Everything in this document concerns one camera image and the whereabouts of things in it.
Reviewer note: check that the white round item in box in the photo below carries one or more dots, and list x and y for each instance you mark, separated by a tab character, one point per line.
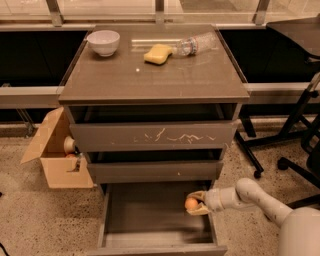
69	145

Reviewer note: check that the orange fruit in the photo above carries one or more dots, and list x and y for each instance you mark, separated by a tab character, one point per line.
191	203

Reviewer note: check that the grey middle drawer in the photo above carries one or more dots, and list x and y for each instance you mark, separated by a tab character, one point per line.
155	166

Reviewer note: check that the grey drawer cabinet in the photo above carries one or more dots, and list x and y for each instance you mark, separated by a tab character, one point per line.
124	88

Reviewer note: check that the black table stand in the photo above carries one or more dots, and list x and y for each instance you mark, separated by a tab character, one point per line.
304	34

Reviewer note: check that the yellow sponge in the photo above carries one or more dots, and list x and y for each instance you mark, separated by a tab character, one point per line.
158	54

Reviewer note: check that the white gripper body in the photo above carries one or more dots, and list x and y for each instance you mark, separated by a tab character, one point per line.
212	200

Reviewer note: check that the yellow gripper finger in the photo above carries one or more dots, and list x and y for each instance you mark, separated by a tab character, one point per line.
200	209
198	195

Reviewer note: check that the clear plastic water bottle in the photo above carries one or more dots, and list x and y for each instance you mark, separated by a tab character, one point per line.
195	45

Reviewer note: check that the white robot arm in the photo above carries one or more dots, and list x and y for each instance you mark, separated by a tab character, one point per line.
299	228

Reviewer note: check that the open cardboard box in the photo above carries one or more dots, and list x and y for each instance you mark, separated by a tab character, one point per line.
61	170

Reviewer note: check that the grey open bottom drawer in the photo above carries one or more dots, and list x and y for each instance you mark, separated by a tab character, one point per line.
149	219

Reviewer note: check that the white ceramic bowl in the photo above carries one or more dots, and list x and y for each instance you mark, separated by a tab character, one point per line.
104	42

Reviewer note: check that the grey top drawer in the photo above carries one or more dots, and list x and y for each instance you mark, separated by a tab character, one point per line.
149	136

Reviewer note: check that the black office chair base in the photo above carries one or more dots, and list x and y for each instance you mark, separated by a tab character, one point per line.
311	145

